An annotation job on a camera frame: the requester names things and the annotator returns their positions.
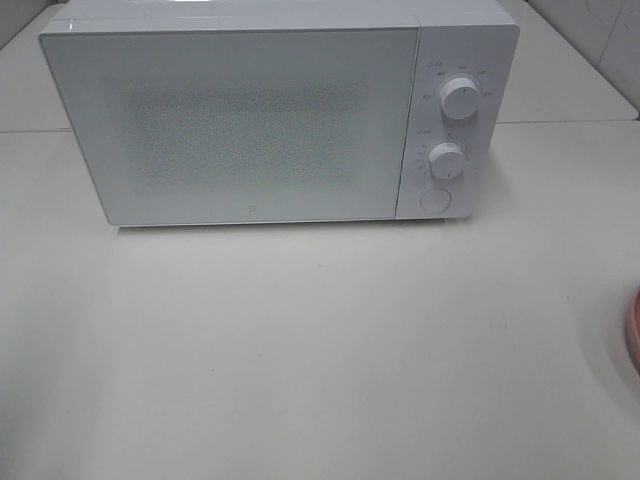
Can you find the white timer knob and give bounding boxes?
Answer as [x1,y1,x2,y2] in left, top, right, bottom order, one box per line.
[427,142,465,180]

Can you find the pink plate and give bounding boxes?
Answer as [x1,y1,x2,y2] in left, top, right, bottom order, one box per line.
[625,290,640,373]

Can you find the upper white power knob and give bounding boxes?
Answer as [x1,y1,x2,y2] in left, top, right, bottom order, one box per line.
[438,74,481,120]

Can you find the white microwave oven body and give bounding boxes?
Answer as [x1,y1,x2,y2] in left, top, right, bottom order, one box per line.
[39,1,520,225]

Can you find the white microwave door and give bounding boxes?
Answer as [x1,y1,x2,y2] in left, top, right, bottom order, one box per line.
[41,29,417,227]

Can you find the round white door button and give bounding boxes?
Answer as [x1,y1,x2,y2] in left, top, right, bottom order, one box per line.
[420,188,452,215]

